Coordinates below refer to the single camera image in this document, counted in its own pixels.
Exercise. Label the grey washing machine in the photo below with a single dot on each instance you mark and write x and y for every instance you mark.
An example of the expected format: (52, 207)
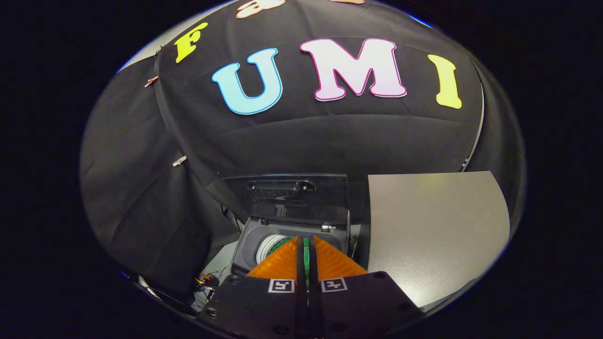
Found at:
(247, 240)

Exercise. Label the green polo shirt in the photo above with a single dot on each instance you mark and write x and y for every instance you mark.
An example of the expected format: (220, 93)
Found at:
(306, 259)

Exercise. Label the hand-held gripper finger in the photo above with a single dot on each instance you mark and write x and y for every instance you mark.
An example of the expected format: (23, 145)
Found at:
(313, 301)
(302, 301)

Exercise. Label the silver clip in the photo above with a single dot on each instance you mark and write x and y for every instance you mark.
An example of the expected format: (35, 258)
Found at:
(179, 161)

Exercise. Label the copper clip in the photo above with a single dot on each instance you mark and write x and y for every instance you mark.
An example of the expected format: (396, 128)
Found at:
(151, 81)

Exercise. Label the silver grey appliance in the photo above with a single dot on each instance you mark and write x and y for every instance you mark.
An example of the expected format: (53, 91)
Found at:
(433, 226)

